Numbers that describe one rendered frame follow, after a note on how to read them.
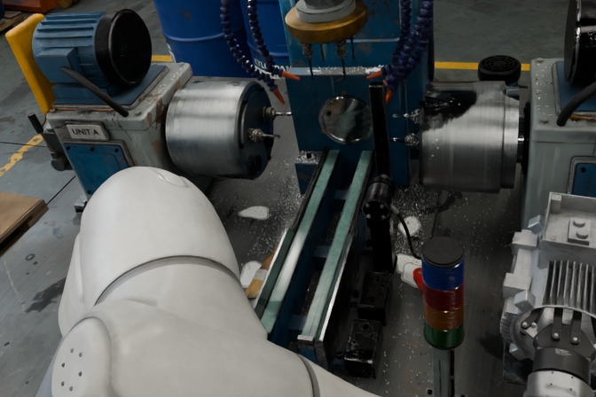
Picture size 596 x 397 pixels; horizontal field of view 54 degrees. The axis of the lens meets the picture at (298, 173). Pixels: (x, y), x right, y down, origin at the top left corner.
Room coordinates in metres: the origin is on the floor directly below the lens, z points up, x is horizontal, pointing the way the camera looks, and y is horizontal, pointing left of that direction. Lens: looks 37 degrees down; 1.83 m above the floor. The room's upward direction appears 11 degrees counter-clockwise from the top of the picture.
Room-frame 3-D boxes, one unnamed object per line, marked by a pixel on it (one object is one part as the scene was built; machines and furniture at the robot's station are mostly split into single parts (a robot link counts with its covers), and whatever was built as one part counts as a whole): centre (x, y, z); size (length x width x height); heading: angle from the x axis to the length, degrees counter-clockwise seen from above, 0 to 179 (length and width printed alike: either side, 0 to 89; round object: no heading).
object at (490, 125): (1.06, -0.42, 1.04); 0.41 x 0.25 x 0.25; 67
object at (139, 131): (1.43, 0.44, 0.99); 0.35 x 0.31 x 0.37; 67
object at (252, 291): (1.03, 0.11, 0.80); 0.21 x 0.05 x 0.01; 151
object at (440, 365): (0.58, -0.18, 1.01); 0.08 x 0.08 x 0.42; 67
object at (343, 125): (1.28, -0.15, 1.02); 0.15 x 0.02 x 0.15; 67
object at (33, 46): (1.41, 0.48, 1.16); 0.33 x 0.26 x 0.42; 67
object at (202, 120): (1.33, 0.21, 1.04); 0.37 x 0.25 x 0.25; 67
